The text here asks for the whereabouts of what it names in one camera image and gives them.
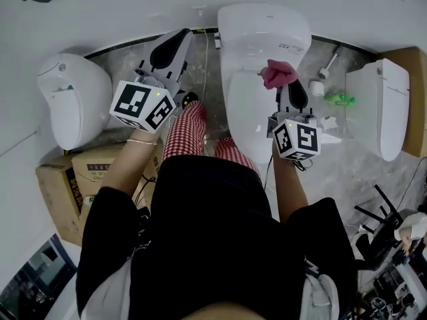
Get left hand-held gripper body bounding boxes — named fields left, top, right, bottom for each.
left=109, top=68, right=187, bottom=133

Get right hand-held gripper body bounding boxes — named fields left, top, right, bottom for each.
left=266, top=111, right=323, bottom=161

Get pink cloth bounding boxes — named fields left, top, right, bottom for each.
left=257, top=58, right=300, bottom=90

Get white tank toilet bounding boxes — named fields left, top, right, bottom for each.
left=217, top=2, right=313, bottom=165

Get person's right forearm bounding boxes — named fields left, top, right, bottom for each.
left=272, top=145, right=310, bottom=225

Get person's left forearm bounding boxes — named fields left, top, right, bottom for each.
left=99, top=130, right=159, bottom=199

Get white toilet brush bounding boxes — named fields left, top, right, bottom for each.
left=318, top=45, right=341, bottom=79

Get white egg-shaped toilet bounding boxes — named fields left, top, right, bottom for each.
left=36, top=52, right=113, bottom=151

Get white tankless smart toilet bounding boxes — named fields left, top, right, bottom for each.
left=345, top=57, right=411, bottom=162

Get loose white paper roll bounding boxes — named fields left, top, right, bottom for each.
left=308, top=80, right=325, bottom=97

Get crumpled white tissue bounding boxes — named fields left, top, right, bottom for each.
left=320, top=115, right=338, bottom=131

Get green bottle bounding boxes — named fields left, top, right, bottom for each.
left=323, top=91, right=344, bottom=105
left=336, top=93, right=356, bottom=107

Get person's black shoe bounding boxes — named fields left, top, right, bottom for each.
left=181, top=91, right=200, bottom=108

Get person's red checked trousers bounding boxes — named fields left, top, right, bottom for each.
left=162, top=100, right=260, bottom=175

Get labelled cardboard box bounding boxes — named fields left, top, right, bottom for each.
left=71, top=141, right=164, bottom=213

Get grey chair with black legs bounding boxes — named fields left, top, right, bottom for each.
left=353, top=184, right=404, bottom=236

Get tall brown cardboard box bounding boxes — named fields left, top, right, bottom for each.
left=378, top=47, right=427, bottom=158

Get cardboard box with black band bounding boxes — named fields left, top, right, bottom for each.
left=35, top=163, right=84, bottom=246

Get person's black top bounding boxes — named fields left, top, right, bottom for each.
left=75, top=155, right=360, bottom=320

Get cluttered equipment shelf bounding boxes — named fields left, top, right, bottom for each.
left=363, top=261, right=427, bottom=320

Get black framed glass cabinet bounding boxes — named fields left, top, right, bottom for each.
left=0, top=235, right=77, bottom=320

